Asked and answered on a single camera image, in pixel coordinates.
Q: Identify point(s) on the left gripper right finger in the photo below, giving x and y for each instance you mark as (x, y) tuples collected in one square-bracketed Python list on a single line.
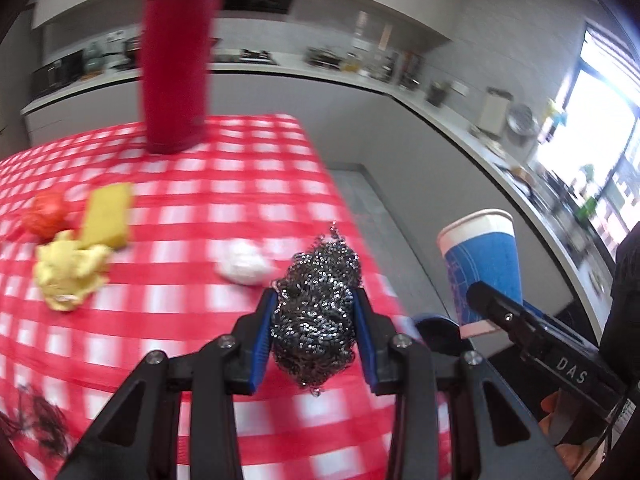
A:
[(493, 434)]

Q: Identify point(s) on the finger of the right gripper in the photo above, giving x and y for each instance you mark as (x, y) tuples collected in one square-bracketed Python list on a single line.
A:
[(534, 332)]

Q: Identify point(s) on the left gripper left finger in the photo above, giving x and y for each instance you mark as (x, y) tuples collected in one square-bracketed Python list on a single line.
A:
[(135, 436)]

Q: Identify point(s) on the blue patterned paper cup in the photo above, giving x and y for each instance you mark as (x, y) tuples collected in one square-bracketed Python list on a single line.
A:
[(480, 247)]

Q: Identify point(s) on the steel wool scrubber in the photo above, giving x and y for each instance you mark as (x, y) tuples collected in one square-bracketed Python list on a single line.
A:
[(312, 327)]

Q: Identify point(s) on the yellow cloth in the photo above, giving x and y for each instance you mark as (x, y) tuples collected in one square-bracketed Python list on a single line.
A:
[(67, 274)]

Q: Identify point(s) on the white tissue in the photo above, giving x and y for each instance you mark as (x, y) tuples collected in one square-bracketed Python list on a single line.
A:
[(242, 262)]

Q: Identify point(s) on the yellow sponge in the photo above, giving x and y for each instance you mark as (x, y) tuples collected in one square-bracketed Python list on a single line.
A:
[(106, 218)]

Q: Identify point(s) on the orange plastic bag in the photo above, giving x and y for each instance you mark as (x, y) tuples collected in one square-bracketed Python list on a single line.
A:
[(46, 215)]

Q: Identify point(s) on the black trash bin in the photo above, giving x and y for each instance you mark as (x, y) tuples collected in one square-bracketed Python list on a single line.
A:
[(442, 335)]

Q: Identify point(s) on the kitchen counter with cabinets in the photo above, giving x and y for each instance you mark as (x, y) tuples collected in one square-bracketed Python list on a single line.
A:
[(405, 170)]

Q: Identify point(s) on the person's right hand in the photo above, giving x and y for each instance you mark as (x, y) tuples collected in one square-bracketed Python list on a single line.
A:
[(576, 432)]

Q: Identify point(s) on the red checkered tablecloth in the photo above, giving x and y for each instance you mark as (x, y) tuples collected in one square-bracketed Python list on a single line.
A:
[(165, 293)]

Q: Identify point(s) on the metal strainer plate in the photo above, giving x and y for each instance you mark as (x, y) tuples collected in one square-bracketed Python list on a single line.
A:
[(521, 121)]

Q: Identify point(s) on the white cutting board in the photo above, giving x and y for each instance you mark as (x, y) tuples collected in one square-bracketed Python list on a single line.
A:
[(496, 106)]

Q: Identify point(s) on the utensil holder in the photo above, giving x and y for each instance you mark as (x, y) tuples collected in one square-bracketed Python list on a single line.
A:
[(437, 92)]

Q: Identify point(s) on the dish rack with pan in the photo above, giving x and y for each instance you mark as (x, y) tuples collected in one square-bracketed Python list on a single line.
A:
[(321, 57)]

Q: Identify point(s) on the black microwave oven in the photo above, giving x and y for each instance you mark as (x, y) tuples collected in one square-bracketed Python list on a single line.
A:
[(56, 75)]

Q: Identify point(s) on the green ceramic vase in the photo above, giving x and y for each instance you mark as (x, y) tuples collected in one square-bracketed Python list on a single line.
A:
[(93, 59)]

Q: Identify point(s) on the gas stove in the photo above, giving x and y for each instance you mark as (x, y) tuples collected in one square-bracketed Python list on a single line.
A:
[(245, 56)]

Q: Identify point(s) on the red thermos flask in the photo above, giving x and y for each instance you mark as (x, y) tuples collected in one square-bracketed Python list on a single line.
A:
[(174, 54)]

